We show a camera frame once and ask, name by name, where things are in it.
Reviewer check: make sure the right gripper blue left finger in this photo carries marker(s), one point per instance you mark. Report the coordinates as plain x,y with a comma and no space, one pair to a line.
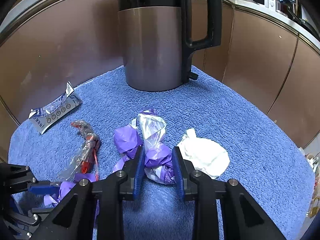
134,169

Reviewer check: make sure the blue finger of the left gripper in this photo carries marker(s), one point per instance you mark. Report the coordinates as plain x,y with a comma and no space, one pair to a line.
41,211
44,187

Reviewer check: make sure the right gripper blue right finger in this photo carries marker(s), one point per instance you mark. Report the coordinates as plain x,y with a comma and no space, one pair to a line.
182,169

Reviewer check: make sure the purple bag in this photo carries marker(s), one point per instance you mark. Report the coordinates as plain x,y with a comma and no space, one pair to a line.
65,187
147,130

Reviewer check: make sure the white paper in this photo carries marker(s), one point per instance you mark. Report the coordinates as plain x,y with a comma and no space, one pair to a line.
206,155

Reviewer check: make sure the red clear plastic wrapper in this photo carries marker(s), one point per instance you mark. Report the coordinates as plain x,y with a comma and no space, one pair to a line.
86,157

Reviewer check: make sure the silver blue foil wrapper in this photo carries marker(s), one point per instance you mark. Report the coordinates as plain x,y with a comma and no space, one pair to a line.
44,117

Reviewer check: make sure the brown kitchen cabinets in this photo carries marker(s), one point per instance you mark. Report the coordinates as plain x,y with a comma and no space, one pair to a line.
76,40

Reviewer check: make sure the blue fuzzy table cloth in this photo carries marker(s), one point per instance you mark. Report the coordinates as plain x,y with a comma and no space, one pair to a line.
226,136

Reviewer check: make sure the black silver electric kettle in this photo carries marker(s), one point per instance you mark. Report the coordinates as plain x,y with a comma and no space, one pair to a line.
156,43

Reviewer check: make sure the white countertop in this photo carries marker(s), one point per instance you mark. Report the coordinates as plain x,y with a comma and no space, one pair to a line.
27,9

